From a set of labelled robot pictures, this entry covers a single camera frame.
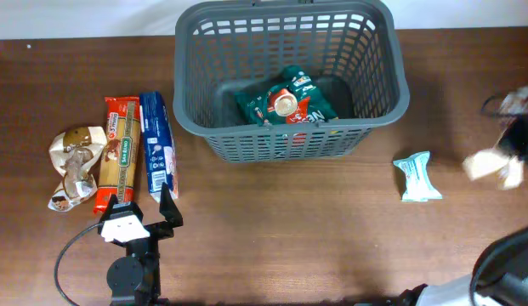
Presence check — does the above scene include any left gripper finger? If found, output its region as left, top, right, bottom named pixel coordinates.
left=102, top=195, right=118, bottom=218
left=159, top=183, right=184, bottom=225

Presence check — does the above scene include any beige brown snack bag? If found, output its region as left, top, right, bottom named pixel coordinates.
left=463, top=86, right=528, bottom=190

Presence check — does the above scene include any light teal tissue pack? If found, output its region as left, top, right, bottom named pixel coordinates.
left=393, top=151, right=442, bottom=202

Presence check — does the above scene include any green Nescafe coffee bag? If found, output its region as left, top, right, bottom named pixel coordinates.
left=234, top=65, right=338, bottom=127

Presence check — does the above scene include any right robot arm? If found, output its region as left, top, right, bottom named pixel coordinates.
left=392, top=227, right=528, bottom=306

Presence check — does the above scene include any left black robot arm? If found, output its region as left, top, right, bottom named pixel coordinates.
left=98, top=184, right=184, bottom=306

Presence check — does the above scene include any San Remo spaghetti pack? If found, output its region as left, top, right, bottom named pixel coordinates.
left=93, top=96, right=141, bottom=213

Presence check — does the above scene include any blue pasta pack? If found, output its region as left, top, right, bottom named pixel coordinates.
left=139, top=92, right=179, bottom=202

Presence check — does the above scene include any crumpled beige clear wrapper bag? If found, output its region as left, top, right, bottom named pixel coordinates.
left=48, top=127, right=107, bottom=213

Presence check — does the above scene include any grey plastic shopping basket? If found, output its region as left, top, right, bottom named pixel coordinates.
left=173, top=1, right=410, bottom=163

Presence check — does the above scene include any left black cable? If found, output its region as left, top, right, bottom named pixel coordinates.
left=54, top=221, right=104, bottom=306

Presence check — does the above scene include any black cable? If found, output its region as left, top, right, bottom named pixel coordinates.
left=54, top=221, right=104, bottom=306
left=480, top=93, right=509, bottom=119

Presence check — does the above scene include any right black cable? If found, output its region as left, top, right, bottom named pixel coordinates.
left=480, top=93, right=509, bottom=119

